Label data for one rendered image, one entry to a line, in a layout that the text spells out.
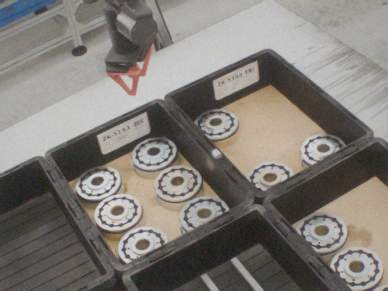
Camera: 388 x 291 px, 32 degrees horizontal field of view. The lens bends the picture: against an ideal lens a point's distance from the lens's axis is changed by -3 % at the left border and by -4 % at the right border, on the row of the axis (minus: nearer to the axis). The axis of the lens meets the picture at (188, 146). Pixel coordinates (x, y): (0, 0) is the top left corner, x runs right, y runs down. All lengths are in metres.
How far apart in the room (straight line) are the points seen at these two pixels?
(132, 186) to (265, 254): 0.35
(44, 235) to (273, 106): 0.62
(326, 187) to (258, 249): 0.18
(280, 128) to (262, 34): 0.59
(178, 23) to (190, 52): 1.45
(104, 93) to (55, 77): 1.39
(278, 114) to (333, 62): 0.42
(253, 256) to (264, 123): 0.39
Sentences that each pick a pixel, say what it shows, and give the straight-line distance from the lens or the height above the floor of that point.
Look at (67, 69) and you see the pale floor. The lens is 3.44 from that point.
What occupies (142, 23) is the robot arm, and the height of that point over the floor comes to 1.25.
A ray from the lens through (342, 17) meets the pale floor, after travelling 3.52.
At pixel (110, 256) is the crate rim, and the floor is 0.93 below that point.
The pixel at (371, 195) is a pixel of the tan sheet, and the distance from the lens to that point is 1.48.
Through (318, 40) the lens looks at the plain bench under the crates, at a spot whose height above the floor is 0.70.
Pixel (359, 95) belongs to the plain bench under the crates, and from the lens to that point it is 1.92.
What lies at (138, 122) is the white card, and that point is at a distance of 1.60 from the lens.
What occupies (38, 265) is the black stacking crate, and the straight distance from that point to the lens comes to 1.48.
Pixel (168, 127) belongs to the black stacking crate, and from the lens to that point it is 1.61.
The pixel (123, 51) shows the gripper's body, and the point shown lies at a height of 1.16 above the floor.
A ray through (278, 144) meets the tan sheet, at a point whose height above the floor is 0.83.
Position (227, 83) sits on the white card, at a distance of 1.67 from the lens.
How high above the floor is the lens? 1.92
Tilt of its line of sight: 42 degrees down
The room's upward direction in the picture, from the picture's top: 11 degrees counter-clockwise
